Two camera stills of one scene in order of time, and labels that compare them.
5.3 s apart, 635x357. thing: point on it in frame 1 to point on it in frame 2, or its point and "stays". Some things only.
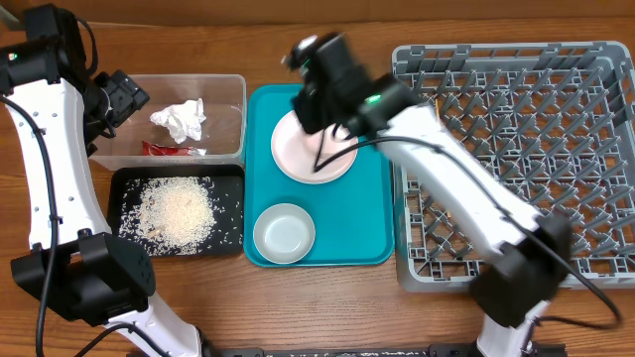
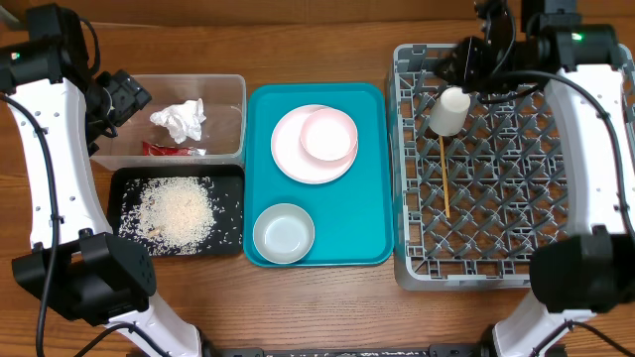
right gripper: [304, 107] to [461, 71]
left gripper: [128, 97] stays
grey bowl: [284, 233] stays
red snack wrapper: [154, 150] stays
